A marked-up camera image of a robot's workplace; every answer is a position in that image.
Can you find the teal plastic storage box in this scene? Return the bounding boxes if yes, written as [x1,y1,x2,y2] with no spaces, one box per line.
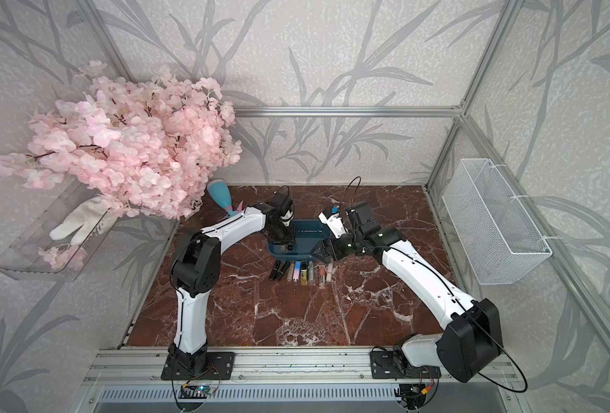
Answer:
[267,220,332,262]

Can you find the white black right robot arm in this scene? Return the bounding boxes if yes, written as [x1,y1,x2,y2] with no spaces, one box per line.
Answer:
[311,227,505,383]

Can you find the silver grey lipstick tube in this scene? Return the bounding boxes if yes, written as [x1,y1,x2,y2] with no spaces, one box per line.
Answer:
[308,261,316,284]

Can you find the pale pink lipstick tube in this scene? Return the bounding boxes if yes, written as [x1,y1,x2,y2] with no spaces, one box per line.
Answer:
[325,262,334,283]

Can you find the gold black lipstick tube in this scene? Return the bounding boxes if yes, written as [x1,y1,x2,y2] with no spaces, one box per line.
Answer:
[300,262,309,286]

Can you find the blue pink lipstick tube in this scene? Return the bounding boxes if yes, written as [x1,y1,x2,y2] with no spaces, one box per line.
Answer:
[293,262,301,282]

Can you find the beige slim lipstick tube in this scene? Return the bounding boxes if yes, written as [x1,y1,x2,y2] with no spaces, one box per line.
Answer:
[287,262,296,282]

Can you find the pink cherry blossom tree crown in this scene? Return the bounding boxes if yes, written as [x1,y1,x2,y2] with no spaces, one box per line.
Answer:
[0,61,242,220]

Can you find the green circuit board left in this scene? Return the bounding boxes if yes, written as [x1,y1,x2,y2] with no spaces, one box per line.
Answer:
[178,383,220,400]

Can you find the white fabric glove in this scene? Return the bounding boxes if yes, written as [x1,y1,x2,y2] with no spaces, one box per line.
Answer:
[49,196,118,246]

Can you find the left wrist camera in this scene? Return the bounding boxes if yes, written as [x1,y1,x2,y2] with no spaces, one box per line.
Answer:
[268,193,294,227]

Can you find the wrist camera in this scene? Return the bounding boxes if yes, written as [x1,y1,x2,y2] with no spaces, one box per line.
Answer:
[318,200,377,239]
[268,193,294,227]

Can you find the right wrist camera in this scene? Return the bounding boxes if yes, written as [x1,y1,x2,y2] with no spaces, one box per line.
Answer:
[318,200,377,239]

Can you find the white wire mesh basket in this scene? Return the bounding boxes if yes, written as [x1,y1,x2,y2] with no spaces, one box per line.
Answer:
[442,158,553,286]

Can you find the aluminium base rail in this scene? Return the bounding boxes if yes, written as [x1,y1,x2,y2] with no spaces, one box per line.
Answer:
[70,347,530,412]

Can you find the clear acrylic wall shelf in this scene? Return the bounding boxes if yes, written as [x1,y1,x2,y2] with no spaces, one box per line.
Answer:
[0,182,114,282]

